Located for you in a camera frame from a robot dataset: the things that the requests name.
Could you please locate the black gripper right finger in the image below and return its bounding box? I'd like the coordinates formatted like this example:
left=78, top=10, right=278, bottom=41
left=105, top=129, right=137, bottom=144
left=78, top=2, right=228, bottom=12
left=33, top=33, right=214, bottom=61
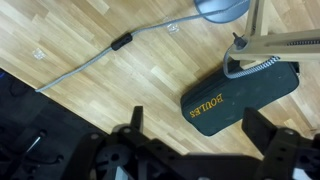
left=241, top=107, right=320, bottom=180

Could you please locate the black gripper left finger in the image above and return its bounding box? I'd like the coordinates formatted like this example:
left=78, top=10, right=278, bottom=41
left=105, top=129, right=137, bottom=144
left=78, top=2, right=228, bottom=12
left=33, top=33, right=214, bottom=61
left=63, top=105, right=174, bottom=180

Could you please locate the dark green Boules case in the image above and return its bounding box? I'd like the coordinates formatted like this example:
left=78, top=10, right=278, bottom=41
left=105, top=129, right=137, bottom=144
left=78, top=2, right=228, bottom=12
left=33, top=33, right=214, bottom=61
left=180, top=59, right=300, bottom=137

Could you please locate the wooden stick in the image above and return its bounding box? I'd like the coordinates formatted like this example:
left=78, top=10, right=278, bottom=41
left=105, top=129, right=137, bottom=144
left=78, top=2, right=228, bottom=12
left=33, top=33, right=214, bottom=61
left=193, top=0, right=320, bottom=70

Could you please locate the clear tape scrap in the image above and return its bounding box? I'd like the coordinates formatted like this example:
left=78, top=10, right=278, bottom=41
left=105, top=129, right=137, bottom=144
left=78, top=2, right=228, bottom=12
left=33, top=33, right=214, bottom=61
left=32, top=47, right=47, bottom=61
left=165, top=22, right=181, bottom=34

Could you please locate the grey lamp cable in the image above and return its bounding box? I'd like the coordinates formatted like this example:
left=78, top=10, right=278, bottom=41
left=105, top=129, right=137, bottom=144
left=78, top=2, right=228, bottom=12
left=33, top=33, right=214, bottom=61
left=34, top=0, right=281, bottom=94

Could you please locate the black inline cable switch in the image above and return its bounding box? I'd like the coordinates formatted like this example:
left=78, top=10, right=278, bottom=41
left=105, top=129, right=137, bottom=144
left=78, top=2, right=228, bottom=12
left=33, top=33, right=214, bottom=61
left=110, top=32, right=134, bottom=52

